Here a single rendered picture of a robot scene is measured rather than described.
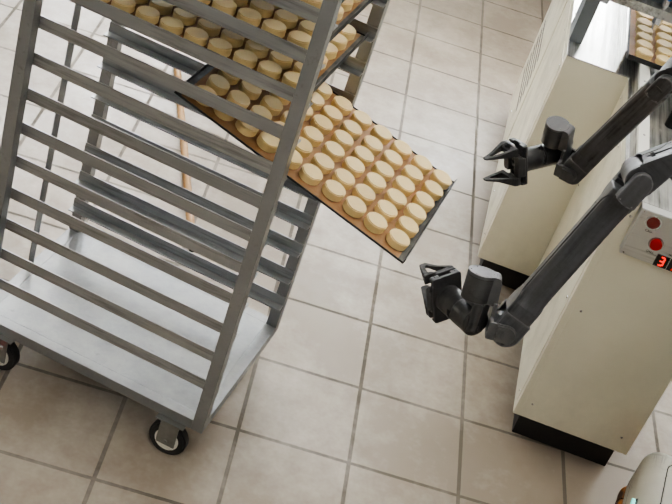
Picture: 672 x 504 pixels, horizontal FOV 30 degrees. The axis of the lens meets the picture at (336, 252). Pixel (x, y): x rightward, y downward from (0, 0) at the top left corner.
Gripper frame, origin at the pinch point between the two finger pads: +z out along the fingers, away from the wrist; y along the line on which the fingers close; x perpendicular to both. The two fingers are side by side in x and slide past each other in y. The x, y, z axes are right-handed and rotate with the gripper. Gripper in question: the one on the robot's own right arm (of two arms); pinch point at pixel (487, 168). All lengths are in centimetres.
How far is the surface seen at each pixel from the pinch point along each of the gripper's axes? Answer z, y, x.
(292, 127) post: 55, 28, 18
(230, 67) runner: 63, 38, 6
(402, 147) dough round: 20.3, 8.4, -4.1
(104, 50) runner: 84, 40, -14
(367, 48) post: 23.4, 30.1, -13.9
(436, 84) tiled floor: -91, -52, -195
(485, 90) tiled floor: -112, -58, -193
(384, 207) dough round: 35.2, 4.6, 16.5
